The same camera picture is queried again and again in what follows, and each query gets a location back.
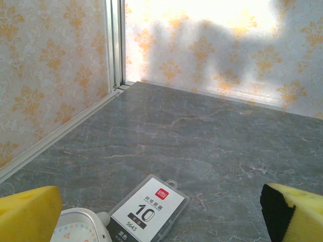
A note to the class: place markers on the white dial timer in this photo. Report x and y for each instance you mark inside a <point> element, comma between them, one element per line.
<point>78,227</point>

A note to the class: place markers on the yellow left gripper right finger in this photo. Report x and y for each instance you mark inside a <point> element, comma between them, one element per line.
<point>306,216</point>

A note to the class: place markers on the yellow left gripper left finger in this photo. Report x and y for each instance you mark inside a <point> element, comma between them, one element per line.
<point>25,216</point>

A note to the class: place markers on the clear plastic labelled refill box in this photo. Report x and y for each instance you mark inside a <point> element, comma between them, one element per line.
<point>151,209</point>

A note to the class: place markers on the aluminium frame post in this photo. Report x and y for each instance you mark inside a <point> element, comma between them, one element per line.
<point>116,43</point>

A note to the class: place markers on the aluminium frame rail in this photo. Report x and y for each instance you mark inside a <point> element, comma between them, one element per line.
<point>214,93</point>
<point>58,133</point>

